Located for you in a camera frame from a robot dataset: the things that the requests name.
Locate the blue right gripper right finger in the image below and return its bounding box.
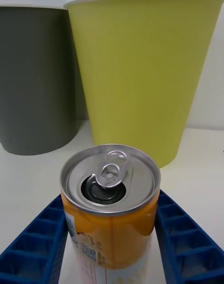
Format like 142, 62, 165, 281
154, 188, 224, 284

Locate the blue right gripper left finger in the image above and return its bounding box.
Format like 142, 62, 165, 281
0, 193, 70, 284

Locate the orange drink can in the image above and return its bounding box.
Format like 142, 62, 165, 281
60, 143, 161, 284

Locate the grey plastic waste bin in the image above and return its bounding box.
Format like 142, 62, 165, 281
0, 6, 81, 156

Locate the yellow-green plastic waste bin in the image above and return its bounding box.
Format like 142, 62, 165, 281
63, 0, 224, 169

